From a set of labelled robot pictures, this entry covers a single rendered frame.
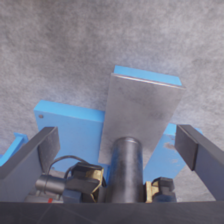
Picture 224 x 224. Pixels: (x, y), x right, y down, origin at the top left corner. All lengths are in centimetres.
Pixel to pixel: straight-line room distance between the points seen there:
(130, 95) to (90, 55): 33
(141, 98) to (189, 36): 39
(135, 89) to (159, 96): 14
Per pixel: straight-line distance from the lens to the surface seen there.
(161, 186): 100
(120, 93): 87
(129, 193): 91
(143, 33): 90
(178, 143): 17
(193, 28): 94
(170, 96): 90
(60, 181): 109
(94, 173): 88
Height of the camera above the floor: 87
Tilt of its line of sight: 49 degrees down
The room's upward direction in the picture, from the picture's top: 170 degrees counter-clockwise
